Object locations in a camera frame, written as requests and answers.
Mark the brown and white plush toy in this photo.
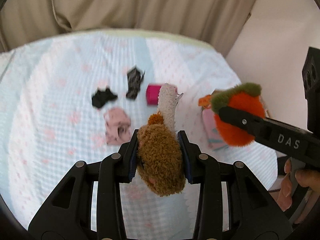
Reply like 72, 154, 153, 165
137, 83, 185, 197

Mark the pink cloth garment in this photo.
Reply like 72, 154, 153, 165
104, 107, 131, 145

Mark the orange plush carrot toy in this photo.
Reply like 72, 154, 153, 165
198, 82, 266, 150

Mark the black patterned sock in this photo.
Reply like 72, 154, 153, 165
126, 66, 145, 100

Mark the person's right hand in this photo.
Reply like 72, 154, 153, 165
276, 158, 320, 224

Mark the pink cardboard box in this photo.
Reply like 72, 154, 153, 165
201, 88, 232, 152

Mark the blue checked quilt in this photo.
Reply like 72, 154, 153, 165
1, 32, 277, 226

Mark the beige curtain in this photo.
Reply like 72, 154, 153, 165
1, 0, 256, 55

